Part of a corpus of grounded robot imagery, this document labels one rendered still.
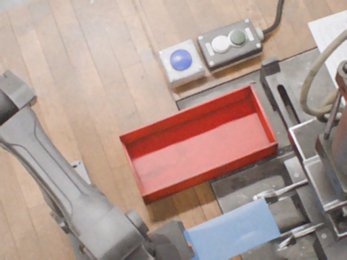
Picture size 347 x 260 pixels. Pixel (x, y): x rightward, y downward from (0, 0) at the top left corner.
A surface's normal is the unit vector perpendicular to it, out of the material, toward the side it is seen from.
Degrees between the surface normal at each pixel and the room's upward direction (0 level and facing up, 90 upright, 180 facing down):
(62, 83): 0
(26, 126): 20
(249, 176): 0
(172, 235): 31
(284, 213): 0
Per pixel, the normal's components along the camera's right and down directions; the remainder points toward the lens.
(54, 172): 0.18, -0.11
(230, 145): -0.04, -0.36
